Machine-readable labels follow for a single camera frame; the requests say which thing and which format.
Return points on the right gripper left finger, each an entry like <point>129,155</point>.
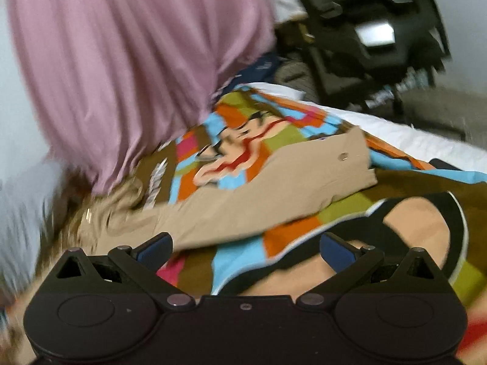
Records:
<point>140,265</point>

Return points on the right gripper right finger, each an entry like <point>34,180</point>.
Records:
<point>352,268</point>

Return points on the beige garment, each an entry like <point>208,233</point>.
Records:
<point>297,181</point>

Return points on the colourful cartoon bedspread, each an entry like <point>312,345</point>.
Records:
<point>431,204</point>

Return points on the grey pillow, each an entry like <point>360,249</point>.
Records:
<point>33,206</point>

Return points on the white mattress sheet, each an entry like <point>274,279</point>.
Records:
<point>419,144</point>

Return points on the pink curtain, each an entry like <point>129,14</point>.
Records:
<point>112,79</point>

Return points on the dark blue patterned cloth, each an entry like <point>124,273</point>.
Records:
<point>262,70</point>

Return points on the black office chair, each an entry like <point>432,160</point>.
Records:
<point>363,45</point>

